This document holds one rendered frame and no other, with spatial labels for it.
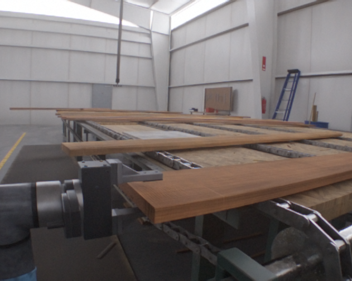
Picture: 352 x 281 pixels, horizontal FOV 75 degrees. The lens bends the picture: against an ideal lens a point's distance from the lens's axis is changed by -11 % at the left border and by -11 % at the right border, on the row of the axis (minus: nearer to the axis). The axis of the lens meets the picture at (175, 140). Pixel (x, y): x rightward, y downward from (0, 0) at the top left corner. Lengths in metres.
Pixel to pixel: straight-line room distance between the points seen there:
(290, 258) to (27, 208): 0.45
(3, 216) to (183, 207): 0.28
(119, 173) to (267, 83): 8.03
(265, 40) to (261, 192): 8.07
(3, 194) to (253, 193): 0.43
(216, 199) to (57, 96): 13.08
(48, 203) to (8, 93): 13.16
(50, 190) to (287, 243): 0.45
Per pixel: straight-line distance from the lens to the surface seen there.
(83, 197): 0.44
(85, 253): 1.93
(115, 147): 0.96
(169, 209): 0.41
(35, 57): 13.62
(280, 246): 0.57
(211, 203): 0.45
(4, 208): 0.43
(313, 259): 0.53
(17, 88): 13.53
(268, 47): 8.54
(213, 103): 10.66
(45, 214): 0.43
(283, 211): 0.53
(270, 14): 8.91
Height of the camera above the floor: 1.03
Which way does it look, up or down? 7 degrees down
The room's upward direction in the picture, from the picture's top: 3 degrees clockwise
